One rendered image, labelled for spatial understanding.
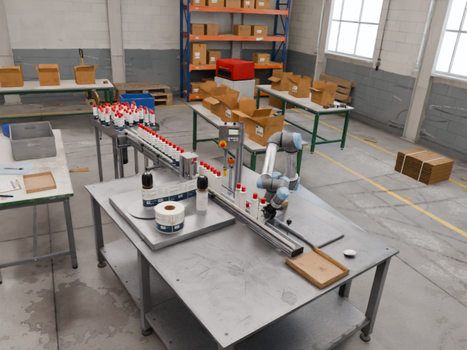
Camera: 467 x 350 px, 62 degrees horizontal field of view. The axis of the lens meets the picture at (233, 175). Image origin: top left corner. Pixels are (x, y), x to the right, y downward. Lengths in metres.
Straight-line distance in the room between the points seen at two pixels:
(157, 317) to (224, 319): 1.00
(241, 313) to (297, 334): 0.89
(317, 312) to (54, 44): 8.55
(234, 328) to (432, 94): 6.94
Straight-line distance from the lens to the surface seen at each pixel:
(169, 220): 2.68
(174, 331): 2.97
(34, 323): 3.58
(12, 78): 8.13
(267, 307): 2.26
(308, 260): 2.65
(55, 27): 10.17
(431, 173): 6.49
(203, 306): 2.24
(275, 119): 4.70
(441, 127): 8.29
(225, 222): 2.89
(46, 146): 4.40
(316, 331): 3.07
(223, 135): 3.06
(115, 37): 10.26
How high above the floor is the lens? 2.34
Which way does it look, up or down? 24 degrees down
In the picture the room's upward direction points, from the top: 3 degrees clockwise
